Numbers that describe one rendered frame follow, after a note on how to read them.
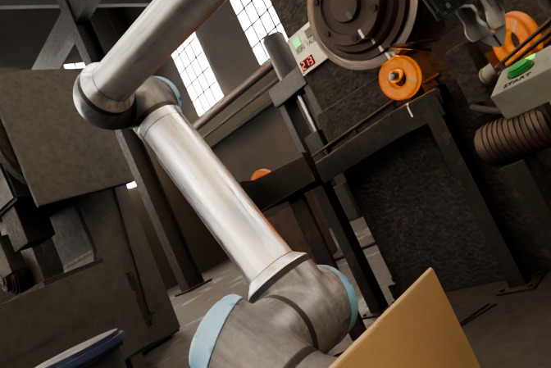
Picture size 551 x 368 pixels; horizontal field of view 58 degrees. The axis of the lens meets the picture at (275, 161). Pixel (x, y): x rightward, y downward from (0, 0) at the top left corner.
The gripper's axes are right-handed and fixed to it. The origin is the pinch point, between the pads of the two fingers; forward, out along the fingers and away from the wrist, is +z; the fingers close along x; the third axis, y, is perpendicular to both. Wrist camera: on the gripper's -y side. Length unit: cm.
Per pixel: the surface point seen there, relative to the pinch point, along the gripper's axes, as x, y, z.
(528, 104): -0.1, 5.5, 10.6
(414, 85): -56, -73, 17
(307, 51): -99, -97, -15
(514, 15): -12, -56, 10
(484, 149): -36, -46, 37
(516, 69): 0.1, 1.7, 5.6
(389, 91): -66, -74, 14
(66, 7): -705, -465, -323
